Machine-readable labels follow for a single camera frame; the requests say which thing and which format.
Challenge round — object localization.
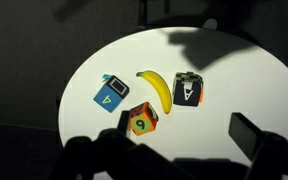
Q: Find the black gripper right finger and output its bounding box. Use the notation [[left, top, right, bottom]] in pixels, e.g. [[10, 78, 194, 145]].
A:
[[228, 112, 288, 180]]

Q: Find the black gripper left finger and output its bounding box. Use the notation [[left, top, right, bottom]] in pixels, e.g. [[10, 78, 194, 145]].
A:
[[50, 110, 193, 180]]

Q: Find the blue number four soft block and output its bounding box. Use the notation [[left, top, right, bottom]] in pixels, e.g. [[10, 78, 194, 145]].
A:
[[93, 73, 131, 114]]

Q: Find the orange number six soft block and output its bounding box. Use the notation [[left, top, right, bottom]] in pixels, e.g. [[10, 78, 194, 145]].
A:
[[129, 101, 160, 137]]

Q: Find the dark letter A soft block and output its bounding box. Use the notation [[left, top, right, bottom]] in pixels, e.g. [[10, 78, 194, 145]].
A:
[[172, 71, 204, 108]]

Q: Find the yellow banana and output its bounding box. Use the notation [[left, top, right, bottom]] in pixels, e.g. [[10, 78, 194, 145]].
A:
[[135, 70, 173, 115]]

